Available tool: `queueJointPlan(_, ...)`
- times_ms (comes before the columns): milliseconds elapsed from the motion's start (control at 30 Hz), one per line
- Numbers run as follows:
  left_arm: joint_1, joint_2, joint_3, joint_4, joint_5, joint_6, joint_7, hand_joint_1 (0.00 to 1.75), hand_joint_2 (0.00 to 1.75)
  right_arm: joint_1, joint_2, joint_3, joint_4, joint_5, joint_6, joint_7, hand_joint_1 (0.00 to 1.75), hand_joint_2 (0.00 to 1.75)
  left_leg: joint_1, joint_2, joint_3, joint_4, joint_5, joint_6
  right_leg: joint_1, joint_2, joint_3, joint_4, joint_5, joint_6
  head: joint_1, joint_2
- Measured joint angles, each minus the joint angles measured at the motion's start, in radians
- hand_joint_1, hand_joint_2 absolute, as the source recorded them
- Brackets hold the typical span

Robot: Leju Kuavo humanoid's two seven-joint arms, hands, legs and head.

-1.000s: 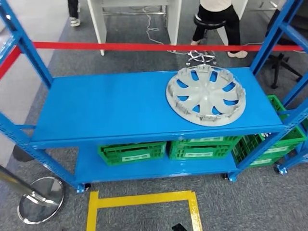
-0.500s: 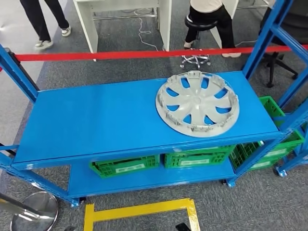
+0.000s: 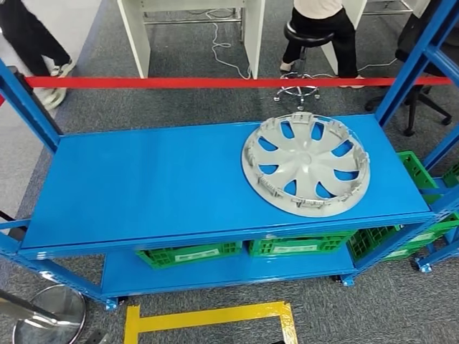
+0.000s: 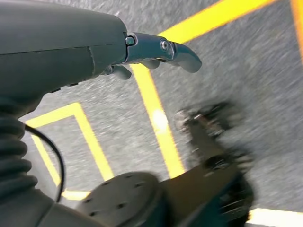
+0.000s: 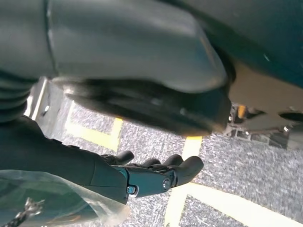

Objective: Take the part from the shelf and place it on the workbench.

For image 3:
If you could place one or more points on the person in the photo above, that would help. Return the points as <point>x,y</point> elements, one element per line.
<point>32,33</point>
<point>322,19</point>

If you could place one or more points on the yellow floor tape square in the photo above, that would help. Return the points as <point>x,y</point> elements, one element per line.
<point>215,314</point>

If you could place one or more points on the black office chair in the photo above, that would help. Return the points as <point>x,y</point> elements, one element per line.
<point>412,99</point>

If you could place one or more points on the silver wheel hubcap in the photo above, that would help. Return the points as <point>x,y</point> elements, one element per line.
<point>305,164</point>

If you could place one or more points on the green folded plastic crate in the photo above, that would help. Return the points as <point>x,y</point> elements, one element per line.
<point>417,173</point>
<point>452,174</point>
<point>190,254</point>
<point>369,240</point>
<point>297,246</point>
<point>446,223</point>
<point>408,244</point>

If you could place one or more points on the black round stool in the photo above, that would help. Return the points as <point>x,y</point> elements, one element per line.
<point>305,38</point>

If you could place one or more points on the blue metal shelf rack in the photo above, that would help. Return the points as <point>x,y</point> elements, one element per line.
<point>442,147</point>
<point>179,180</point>

